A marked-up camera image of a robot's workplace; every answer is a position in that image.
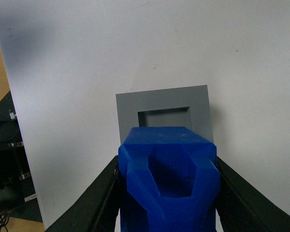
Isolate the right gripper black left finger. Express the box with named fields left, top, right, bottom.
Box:
left=46, top=156, right=120, bottom=232

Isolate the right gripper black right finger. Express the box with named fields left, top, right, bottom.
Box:
left=216, top=158, right=290, bottom=232

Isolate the blue plastic part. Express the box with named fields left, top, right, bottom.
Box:
left=118, top=127, right=220, bottom=232

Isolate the gray cube base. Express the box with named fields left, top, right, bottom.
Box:
left=116, top=85, right=214, bottom=142

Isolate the black equipment rack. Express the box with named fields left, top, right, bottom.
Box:
left=0, top=93, right=42, bottom=231

